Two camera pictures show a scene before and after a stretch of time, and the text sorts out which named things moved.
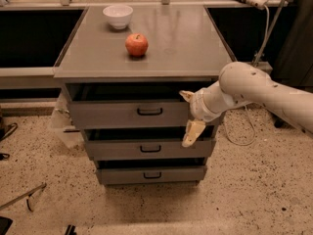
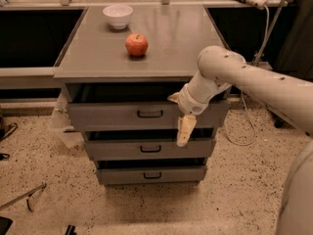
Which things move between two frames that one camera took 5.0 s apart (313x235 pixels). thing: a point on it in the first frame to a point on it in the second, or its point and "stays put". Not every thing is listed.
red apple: [136, 44] stays put
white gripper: [197, 106] to [191, 102]
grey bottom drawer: [156, 169] stays put
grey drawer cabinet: [122, 70] stays put
